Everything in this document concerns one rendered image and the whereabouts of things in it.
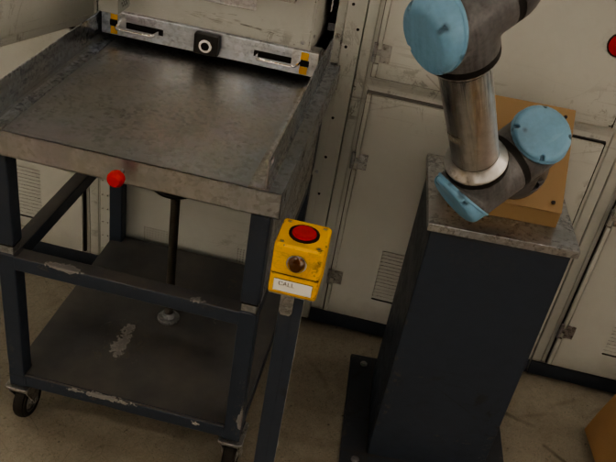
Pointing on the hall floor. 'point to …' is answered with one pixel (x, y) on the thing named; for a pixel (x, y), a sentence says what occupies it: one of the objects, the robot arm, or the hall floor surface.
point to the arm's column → (456, 344)
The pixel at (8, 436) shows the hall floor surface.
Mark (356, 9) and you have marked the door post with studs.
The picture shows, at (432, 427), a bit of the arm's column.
